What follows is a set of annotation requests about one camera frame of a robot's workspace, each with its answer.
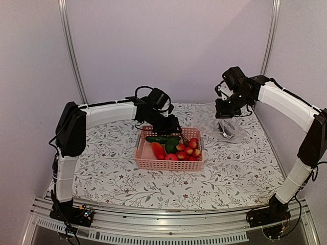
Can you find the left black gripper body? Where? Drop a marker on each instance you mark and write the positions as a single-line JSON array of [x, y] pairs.
[[161, 125]]

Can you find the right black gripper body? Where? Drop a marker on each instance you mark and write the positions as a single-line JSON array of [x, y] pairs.
[[232, 107]]

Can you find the clear zip top bag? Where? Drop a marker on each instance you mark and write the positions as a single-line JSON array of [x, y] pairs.
[[205, 121]]

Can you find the dark purple eggplant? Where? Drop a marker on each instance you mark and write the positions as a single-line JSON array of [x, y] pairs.
[[226, 129]]

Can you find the red lychee bunch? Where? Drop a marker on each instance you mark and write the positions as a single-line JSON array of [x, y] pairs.
[[189, 149]]

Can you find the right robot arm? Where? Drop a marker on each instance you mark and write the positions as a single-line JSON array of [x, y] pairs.
[[235, 92]]

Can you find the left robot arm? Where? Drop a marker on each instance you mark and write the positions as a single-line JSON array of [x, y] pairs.
[[70, 136]]

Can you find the green cucumber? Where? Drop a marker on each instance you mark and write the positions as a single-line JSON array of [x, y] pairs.
[[159, 139]]

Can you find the green avocado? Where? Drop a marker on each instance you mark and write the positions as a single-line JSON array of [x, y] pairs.
[[171, 144]]

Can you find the orange red pepper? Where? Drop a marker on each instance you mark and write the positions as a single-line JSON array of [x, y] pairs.
[[158, 151]]

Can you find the red tomato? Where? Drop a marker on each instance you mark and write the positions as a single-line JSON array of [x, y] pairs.
[[171, 157]]

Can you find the pink plastic basket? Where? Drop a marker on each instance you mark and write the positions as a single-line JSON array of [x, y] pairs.
[[146, 159]]

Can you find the floral tablecloth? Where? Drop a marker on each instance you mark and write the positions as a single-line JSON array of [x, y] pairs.
[[234, 174]]

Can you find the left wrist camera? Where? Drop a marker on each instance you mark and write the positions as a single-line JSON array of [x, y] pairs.
[[160, 101]]

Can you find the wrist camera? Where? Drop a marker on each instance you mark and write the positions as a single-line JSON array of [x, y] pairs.
[[233, 77], [160, 101]]

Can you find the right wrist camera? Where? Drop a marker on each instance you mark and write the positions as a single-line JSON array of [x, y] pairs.
[[233, 77]]

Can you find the right aluminium frame post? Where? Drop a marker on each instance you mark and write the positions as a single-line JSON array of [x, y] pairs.
[[271, 36]]

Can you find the aluminium frame post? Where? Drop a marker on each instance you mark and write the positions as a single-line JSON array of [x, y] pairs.
[[271, 36], [71, 51]]

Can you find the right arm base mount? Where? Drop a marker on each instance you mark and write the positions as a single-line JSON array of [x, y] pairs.
[[264, 216]]

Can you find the aluminium front rail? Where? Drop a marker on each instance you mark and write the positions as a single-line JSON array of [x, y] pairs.
[[115, 224]]

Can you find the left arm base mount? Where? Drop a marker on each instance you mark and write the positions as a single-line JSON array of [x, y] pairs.
[[72, 215]]

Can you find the left aluminium frame post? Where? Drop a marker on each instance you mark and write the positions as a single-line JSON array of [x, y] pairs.
[[71, 51]]

